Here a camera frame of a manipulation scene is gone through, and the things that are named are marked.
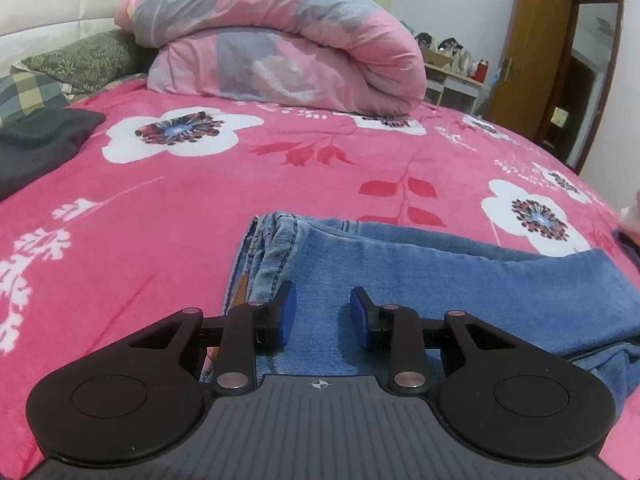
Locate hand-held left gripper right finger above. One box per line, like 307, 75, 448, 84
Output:
350, 287, 518, 395

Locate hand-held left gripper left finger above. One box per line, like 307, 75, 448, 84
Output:
129, 281, 298, 395

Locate blue denim jeans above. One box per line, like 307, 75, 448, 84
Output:
200, 211, 640, 421

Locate pink floral bed blanket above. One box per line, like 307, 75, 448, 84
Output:
0, 72, 640, 480

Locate white desk with shelves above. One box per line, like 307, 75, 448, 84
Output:
422, 62, 491, 113

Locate cardboard box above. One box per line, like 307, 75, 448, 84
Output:
420, 49, 456, 68

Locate pink grey floral duvet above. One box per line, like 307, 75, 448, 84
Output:
114, 0, 427, 117

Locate folded dark grey garment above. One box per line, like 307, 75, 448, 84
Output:
0, 108, 107, 201

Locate brown wooden door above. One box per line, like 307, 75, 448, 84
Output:
487, 0, 573, 141

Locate green leaf patterned pillow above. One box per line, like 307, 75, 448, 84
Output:
21, 30, 146, 95

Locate green plaid pillow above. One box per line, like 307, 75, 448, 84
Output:
0, 71, 71, 126

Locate pink white padded headboard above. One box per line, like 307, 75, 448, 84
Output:
0, 0, 176, 78

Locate wooden door frame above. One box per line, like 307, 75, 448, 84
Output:
537, 0, 626, 176

